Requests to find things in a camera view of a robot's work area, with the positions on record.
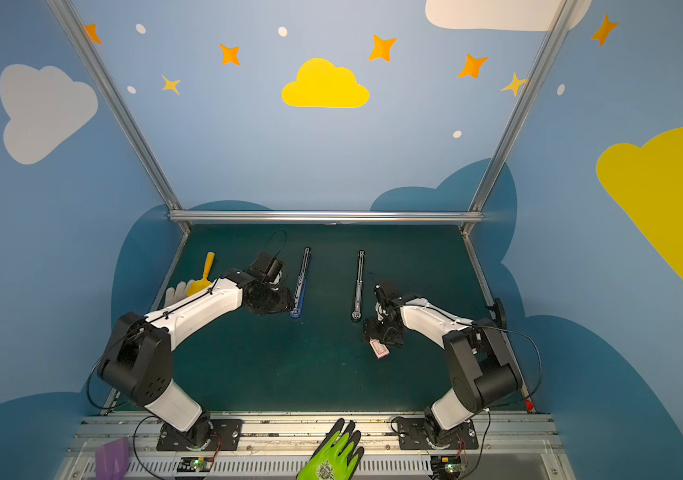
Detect red white staple box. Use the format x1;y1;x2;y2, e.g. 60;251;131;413
369;339;391;359

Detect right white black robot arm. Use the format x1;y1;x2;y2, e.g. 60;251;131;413
363;297;523;437

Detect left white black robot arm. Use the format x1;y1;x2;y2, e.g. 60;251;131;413
95;269;294;445

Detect yellow plastic scoop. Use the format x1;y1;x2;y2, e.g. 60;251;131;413
186;252;215;297

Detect white fabric glove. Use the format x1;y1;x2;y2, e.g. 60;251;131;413
164;280;192;308

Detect green black work glove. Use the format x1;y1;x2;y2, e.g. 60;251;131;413
296;418;365;480

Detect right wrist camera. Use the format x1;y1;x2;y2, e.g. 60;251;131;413
375;281;401;317

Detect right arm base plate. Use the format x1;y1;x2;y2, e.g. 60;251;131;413
391;416;479;450

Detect aluminium frame crossbar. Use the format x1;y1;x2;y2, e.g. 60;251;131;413
168;210;483;224

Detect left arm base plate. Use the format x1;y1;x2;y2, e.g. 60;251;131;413
156;419;243;452

